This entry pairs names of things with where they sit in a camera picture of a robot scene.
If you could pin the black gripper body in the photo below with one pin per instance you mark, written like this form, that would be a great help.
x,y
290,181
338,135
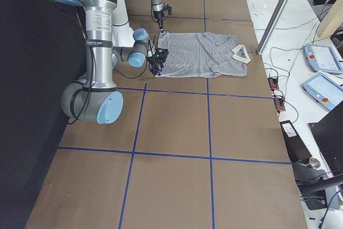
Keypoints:
x,y
158,16
153,61

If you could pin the striped polo shirt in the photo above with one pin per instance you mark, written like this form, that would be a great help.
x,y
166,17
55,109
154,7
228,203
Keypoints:
x,y
206,55

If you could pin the clear plastic bag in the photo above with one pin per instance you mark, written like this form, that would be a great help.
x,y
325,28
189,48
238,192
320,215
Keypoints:
x,y
264,6

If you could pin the brown paper table cover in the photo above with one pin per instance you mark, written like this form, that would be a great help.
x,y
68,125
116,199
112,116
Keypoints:
x,y
185,152

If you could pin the black orange power strip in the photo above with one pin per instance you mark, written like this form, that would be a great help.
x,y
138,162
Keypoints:
x,y
279,102
273,83

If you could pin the far teach pendant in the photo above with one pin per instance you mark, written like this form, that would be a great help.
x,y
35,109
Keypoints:
x,y
322,58

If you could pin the teach pendant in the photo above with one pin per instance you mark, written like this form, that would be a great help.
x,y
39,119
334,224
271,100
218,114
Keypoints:
x,y
324,91
322,58

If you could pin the black box with label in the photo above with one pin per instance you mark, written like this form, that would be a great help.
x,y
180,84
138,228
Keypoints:
x,y
297,150

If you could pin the wooden board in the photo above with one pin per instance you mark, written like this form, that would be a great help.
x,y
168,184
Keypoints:
x,y
331,21

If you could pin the near teach pendant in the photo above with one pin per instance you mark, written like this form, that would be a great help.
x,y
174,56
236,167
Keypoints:
x,y
324,91

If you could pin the black monitor stand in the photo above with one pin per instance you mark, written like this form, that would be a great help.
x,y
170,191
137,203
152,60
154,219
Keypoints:
x,y
316,187

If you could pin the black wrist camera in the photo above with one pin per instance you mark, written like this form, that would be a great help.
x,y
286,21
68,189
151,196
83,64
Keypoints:
x,y
167,8

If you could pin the aluminium frame post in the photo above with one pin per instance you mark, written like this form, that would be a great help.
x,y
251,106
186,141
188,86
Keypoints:
x,y
271,25

